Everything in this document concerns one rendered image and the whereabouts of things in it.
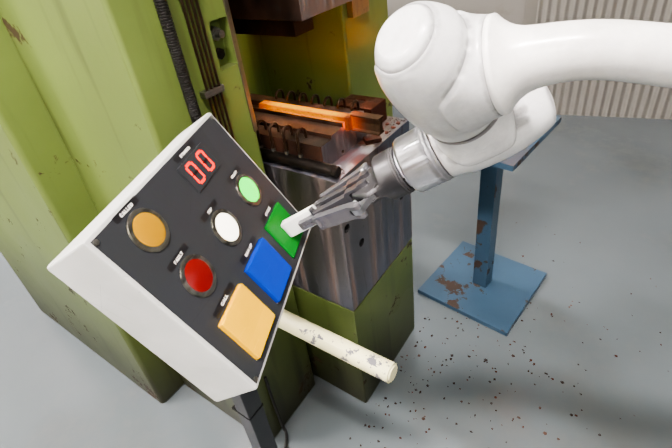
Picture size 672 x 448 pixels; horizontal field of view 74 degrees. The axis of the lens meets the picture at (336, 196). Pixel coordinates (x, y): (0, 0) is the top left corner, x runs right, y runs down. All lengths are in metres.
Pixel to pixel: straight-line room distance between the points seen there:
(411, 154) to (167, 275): 0.35
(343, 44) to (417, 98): 0.94
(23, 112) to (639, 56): 1.20
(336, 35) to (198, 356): 1.02
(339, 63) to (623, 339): 1.44
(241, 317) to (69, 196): 0.85
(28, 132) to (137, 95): 0.46
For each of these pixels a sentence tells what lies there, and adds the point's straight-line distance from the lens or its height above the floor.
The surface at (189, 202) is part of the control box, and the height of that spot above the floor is 1.15.
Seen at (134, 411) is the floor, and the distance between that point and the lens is 1.96.
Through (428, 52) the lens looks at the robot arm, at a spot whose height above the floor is 1.34.
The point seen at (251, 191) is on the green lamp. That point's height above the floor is 1.09.
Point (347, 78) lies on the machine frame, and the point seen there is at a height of 1.01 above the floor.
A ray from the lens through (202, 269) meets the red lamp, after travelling 0.61.
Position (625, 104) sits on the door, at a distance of 3.67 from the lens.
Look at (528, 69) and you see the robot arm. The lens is 0.47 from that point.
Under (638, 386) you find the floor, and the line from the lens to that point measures 1.92.
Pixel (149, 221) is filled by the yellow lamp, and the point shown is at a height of 1.17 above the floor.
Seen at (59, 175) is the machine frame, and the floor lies 0.96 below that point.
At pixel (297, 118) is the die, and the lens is 1.23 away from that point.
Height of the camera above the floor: 1.47
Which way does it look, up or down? 33 degrees down
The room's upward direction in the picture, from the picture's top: 8 degrees counter-clockwise
